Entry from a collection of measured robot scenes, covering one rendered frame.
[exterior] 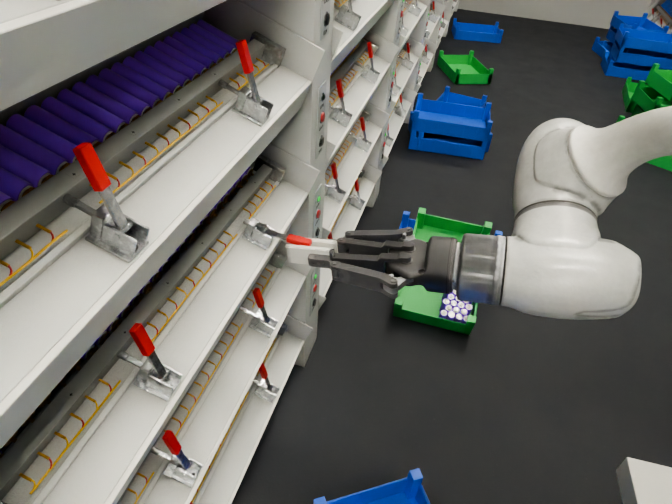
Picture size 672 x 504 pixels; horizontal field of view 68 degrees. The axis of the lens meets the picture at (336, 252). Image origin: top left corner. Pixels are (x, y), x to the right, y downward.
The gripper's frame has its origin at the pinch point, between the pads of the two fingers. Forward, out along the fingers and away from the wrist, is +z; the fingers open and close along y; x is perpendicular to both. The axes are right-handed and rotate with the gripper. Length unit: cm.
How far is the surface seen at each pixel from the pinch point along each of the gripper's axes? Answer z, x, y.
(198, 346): 7.1, 0.6, -20.4
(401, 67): 13, -17, 137
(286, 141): 8.6, 9.3, 16.0
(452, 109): -5, -40, 153
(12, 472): 11.7, 6.1, -40.4
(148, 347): 7.1, 7.4, -26.8
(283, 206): 8.0, 1.1, 9.4
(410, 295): -6, -48, 45
